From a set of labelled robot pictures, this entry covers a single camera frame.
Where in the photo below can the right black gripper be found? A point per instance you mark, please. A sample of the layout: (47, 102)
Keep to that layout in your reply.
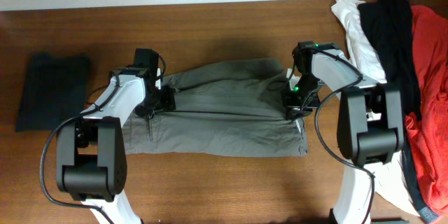
(292, 106)

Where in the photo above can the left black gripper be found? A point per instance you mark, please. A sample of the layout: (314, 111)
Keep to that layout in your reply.
(167, 104)

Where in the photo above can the grey cargo shorts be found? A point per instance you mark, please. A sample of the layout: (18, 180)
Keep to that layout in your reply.
(228, 108)

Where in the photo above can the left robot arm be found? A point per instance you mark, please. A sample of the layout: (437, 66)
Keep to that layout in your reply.
(91, 159)

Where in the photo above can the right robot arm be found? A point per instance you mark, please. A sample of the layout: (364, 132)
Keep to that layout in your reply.
(369, 125)

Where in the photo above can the folded dark green shirt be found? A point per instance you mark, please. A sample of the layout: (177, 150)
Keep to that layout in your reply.
(54, 90)

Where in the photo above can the white garment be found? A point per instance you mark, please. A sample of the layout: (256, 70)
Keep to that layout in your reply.
(389, 178)

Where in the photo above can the black garment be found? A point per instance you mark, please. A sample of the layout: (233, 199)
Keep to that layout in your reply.
(387, 24)

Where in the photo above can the red garment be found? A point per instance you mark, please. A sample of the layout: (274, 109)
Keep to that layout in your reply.
(428, 135)

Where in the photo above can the blue grey garment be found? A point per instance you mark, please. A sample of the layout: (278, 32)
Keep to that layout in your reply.
(424, 211)

